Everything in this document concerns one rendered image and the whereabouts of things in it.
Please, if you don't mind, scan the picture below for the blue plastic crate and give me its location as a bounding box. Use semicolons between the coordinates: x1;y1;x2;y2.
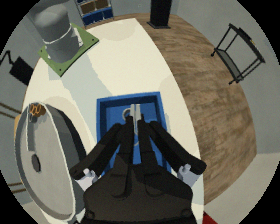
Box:
96;91;172;177

